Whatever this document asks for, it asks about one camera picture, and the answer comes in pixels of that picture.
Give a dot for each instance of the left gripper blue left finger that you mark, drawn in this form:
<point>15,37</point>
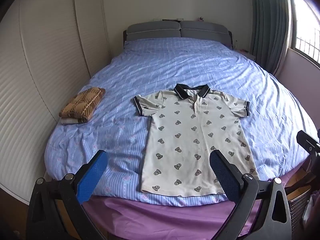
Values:
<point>75,189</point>

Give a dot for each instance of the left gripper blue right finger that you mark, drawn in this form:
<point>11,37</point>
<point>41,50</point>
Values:
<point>241,189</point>

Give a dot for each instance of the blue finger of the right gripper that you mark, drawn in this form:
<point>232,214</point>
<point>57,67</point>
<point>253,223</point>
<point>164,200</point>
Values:
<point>308,143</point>

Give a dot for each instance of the white patterned polo shirt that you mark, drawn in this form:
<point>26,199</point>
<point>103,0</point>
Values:
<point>187,124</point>

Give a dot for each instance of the blue striped floral duvet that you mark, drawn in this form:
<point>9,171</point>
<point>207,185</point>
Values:
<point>148,66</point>

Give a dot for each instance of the dark wicker basket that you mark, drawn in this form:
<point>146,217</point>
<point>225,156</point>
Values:
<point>298,198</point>

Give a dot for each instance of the purple bed sheet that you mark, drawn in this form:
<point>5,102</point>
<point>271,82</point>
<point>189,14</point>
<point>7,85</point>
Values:
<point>129,219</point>

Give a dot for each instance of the window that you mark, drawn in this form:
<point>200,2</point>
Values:
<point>306,37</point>

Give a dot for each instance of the green curtain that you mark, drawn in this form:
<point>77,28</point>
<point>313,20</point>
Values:
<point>271,33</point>

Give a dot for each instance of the grey padded headboard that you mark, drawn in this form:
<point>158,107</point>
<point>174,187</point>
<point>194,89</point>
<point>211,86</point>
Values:
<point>188,29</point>

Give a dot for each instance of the beige louvered wardrobe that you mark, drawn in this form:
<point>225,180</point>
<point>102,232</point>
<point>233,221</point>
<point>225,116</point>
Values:
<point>49,50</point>

